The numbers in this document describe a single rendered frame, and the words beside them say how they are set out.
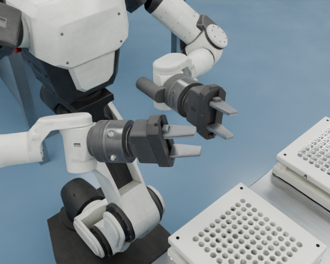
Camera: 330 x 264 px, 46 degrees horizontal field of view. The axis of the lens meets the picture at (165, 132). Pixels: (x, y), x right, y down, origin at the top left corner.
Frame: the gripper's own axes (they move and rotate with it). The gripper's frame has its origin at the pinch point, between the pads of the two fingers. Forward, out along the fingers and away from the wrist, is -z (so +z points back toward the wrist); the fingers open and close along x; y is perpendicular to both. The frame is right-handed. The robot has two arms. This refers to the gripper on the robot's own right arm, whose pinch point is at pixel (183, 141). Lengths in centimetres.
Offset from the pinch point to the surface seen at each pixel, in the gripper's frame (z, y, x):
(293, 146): -19.1, -27.4, 29.9
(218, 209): -3.0, -1.5, 24.1
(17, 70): 106, -79, 34
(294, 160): -19.4, -21.9, 29.5
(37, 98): 122, -98, 66
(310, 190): -23.4, -16.4, 34.8
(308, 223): -23.0, -7.4, 36.6
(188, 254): 1.0, 11.6, 22.2
